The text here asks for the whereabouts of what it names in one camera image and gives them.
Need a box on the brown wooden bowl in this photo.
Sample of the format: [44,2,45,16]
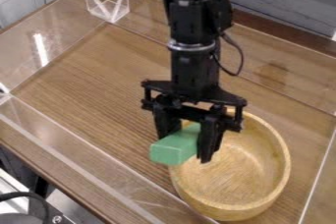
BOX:
[169,112,292,221]

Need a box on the black cable lower left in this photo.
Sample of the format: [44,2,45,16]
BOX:
[0,192,51,224]

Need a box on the clear acrylic corner bracket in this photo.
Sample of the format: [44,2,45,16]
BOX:
[85,0,129,24]

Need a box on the green block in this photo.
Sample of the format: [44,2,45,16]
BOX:
[149,122,201,166]

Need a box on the clear acrylic tray wall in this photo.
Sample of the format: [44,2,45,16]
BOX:
[0,94,176,224]

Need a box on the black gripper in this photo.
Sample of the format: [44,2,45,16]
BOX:
[141,50,247,163]

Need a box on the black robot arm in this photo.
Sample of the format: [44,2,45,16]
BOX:
[141,0,247,163]

